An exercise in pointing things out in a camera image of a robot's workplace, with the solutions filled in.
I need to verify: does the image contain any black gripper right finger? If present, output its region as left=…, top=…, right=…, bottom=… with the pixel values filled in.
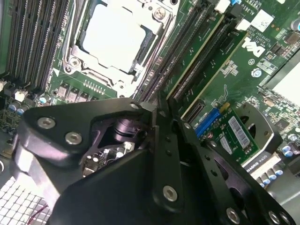
left=166, top=93, right=296, bottom=225

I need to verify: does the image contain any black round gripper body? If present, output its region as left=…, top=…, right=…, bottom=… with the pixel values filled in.
left=49, top=148, right=228, bottom=225

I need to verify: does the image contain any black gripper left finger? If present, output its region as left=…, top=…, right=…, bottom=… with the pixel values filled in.
left=12, top=91, right=185, bottom=210

